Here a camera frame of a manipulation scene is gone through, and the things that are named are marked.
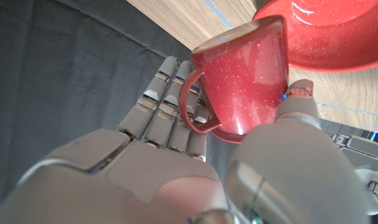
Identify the red speckled enamel cup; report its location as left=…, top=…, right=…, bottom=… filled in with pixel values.
left=177, top=14, right=291, bottom=144

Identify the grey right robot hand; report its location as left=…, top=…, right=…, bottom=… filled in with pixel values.
left=0, top=55, right=378, bottom=224

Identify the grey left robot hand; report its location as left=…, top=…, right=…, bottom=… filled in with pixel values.
left=330, top=132, right=378, bottom=216

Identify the red speckled enamel bowl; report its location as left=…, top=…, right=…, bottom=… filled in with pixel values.
left=252, top=0, right=378, bottom=73

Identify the black backdrop curtain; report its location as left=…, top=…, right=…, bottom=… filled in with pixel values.
left=0, top=0, right=241, bottom=212

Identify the grey tape outline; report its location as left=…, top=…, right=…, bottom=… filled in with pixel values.
left=202, top=0, right=236, bottom=30

